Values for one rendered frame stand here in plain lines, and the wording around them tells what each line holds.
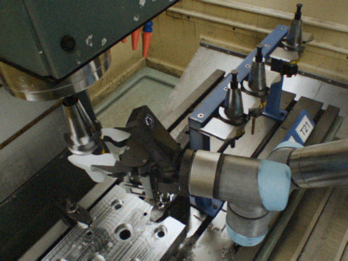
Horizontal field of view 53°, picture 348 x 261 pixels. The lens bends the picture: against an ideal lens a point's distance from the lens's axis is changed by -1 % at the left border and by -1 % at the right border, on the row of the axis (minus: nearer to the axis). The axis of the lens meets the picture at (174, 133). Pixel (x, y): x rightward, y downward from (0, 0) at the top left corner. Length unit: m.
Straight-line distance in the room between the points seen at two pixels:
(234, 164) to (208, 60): 1.16
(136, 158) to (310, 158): 0.29
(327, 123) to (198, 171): 0.79
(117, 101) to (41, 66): 1.62
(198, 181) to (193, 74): 1.14
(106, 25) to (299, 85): 1.29
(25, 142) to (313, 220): 0.91
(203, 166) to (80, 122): 0.21
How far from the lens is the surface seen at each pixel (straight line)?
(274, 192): 0.54
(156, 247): 0.85
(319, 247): 1.16
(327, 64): 1.50
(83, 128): 0.58
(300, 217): 1.19
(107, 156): 0.59
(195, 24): 1.70
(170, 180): 0.60
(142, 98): 1.88
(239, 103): 0.74
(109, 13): 0.29
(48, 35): 0.26
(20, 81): 0.47
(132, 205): 0.92
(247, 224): 0.61
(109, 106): 1.86
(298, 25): 0.99
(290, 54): 0.98
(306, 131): 1.18
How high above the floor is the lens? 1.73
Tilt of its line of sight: 44 degrees down
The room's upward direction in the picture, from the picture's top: 7 degrees counter-clockwise
